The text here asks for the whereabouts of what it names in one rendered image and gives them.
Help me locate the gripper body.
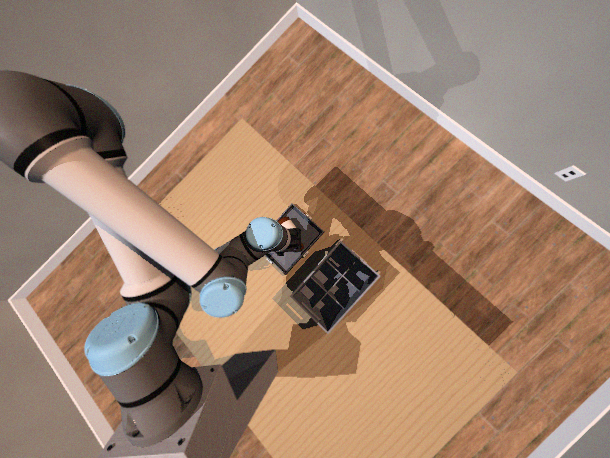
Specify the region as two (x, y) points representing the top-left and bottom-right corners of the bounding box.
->
(275, 228), (302, 254)

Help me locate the dark brown bottle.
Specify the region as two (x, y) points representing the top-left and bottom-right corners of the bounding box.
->
(277, 217), (304, 248)

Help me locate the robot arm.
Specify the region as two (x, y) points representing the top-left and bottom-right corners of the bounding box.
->
(0, 70), (291, 447)

